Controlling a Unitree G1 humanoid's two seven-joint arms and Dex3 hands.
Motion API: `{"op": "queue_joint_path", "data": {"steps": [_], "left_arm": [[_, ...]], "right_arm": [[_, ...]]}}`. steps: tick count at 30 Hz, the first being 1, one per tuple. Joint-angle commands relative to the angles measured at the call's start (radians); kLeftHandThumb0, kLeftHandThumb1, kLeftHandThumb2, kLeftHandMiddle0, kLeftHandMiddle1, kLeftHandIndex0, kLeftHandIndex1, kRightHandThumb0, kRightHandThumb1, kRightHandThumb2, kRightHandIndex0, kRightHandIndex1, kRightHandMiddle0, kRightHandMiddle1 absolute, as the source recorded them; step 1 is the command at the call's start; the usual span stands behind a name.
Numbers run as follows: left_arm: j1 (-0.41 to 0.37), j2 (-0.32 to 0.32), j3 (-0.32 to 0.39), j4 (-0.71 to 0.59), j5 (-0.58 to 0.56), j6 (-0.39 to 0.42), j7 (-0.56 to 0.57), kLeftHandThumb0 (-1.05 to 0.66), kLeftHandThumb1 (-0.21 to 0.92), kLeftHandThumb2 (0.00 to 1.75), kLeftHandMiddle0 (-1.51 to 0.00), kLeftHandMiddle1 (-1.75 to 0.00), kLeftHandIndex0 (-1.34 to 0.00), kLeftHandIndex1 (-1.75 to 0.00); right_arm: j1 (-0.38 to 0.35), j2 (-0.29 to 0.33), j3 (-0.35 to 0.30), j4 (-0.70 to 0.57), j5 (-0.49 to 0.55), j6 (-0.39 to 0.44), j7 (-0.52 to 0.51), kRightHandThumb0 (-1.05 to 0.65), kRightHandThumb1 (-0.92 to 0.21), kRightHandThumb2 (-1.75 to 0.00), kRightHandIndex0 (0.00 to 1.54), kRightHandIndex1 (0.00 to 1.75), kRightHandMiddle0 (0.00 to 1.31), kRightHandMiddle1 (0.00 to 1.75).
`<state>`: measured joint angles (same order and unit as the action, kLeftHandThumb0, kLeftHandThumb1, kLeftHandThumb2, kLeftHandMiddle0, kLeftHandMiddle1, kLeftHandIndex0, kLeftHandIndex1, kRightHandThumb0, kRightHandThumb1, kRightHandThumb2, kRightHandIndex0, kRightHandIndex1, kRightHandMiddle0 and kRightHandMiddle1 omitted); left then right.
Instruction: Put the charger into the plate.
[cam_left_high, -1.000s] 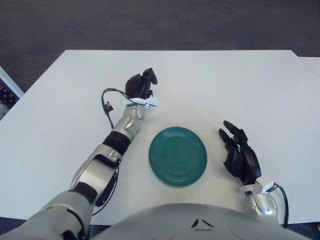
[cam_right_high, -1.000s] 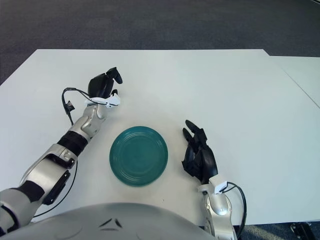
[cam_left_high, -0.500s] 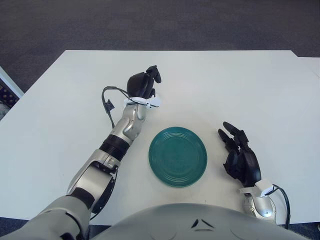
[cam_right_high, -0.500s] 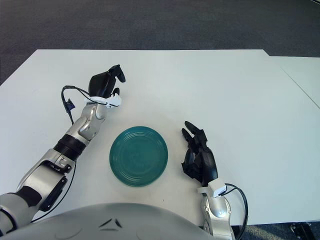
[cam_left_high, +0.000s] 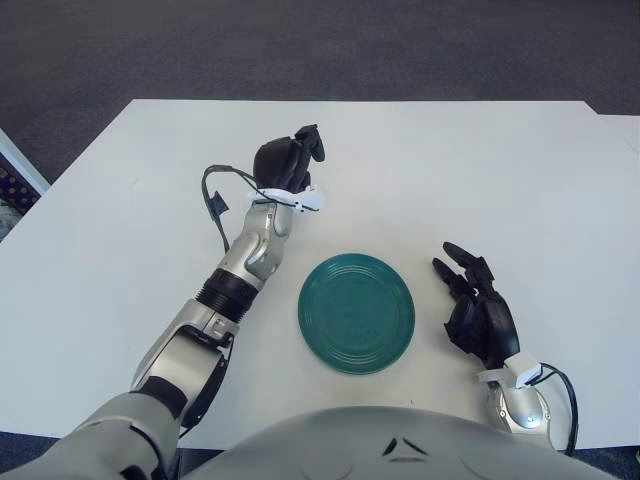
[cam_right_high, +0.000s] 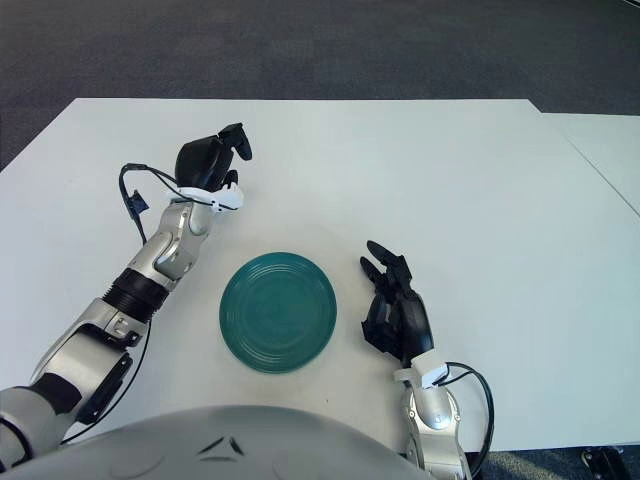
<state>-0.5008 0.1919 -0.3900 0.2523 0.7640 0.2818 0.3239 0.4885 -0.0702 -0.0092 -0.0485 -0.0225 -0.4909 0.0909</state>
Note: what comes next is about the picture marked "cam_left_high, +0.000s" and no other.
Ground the blue patterned rug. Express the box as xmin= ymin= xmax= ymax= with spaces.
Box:
xmin=0 ymin=152 xmax=39 ymax=241

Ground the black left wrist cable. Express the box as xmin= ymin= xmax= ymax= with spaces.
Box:
xmin=201 ymin=164 xmax=261 ymax=251

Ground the green round plate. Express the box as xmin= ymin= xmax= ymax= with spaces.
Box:
xmin=297 ymin=253 xmax=417 ymax=375

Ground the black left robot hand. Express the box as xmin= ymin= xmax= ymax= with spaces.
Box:
xmin=252 ymin=123 xmax=327 ymax=195

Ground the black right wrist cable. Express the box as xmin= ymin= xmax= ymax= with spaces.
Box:
xmin=537 ymin=362 xmax=580 ymax=456

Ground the grey robot torso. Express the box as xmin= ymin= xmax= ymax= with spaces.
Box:
xmin=182 ymin=405 xmax=640 ymax=480

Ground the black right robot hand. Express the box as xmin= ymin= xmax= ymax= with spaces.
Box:
xmin=431 ymin=241 xmax=520 ymax=370

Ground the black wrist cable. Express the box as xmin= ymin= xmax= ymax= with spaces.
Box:
xmin=537 ymin=362 xmax=580 ymax=456
xmin=201 ymin=164 xmax=261 ymax=251

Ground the white shelf board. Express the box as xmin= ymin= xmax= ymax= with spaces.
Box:
xmin=0 ymin=128 xmax=50 ymax=196

